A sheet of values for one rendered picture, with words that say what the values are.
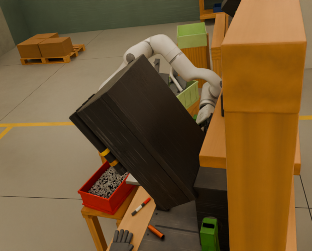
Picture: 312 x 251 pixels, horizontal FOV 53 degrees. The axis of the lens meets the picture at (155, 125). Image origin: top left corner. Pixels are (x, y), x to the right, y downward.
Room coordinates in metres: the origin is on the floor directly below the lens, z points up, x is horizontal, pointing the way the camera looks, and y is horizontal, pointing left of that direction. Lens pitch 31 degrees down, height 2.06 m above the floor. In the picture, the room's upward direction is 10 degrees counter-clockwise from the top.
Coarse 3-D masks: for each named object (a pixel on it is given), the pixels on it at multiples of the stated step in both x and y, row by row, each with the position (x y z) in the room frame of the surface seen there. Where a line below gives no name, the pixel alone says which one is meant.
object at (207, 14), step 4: (200, 0) 7.56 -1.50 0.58; (200, 4) 7.56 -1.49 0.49; (216, 4) 7.91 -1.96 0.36; (220, 4) 7.88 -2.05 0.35; (200, 8) 7.56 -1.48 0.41; (204, 8) 7.98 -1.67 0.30; (216, 8) 7.52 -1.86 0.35; (220, 8) 7.49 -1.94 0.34; (200, 12) 7.56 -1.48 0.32; (204, 12) 7.72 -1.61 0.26; (208, 12) 7.65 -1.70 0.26; (212, 12) 7.58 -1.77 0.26; (216, 12) 7.51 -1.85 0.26; (220, 12) 7.45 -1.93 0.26; (224, 12) 7.41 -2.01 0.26; (200, 16) 7.52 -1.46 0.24; (204, 16) 7.50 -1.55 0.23; (208, 16) 7.47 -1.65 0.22; (212, 16) 7.44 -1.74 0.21; (204, 20) 7.96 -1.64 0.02
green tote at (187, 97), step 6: (192, 84) 2.36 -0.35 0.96; (186, 90) 2.28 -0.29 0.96; (192, 90) 2.35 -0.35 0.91; (180, 96) 2.22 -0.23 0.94; (186, 96) 2.28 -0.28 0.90; (192, 96) 2.34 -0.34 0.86; (198, 96) 2.40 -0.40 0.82; (186, 102) 2.27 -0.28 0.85; (192, 102) 2.33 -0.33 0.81; (186, 108) 2.26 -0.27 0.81
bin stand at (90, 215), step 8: (128, 200) 1.33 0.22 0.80; (88, 208) 1.32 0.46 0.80; (120, 208) 1.28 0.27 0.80; (88, 216) 1.30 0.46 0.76; (96, 216) 1.33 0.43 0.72; (104, 216) 1.25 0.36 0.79; (112, 216) 1.23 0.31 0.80; (120, 216) 1.22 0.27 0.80; (88, 224) 1.31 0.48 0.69; (96, 224) 1.31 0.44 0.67; (96, 232) 1.30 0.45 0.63; (96, 240) 1.31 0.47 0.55; (104, 240) 1.33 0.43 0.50; (96, 248) 1.32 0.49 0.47; (104, 248) 1.31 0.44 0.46
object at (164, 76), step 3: (156, 60) 2.56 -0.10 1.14; (159, 60) 2.57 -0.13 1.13; (156, 63) 2.55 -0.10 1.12; (159, 63) 2.57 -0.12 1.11; (156, 66) 2.57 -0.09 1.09; (159, 66) 2.56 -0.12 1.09; (156, 69) 2.56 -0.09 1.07; (162, 75) 2.51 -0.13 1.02; (165, 75) 2.49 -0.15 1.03; (168, 75) 2.47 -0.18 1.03; (162, 78) 2.50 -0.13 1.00; (165, 78) 2.48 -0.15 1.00; (168, 78) 2.47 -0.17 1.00; (165, 81) 2.47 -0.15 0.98; (168, 81) 2.47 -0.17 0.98; (168, 84) 2.46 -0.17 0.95
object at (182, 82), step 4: (176, 72) 2.45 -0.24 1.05; (176, 76) 2.44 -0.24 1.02; (180, 76) 2.41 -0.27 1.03; (180, 80) 2.40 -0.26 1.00; (184, 80) 2.37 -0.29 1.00; (172, 84) 2.43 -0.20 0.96; (180, 84) 2.38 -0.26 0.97; (184, 84) 2.36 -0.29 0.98; (172, 88) 2.41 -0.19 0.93; (184, 88) 2.34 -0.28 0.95; (176, 92) 2.37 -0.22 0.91
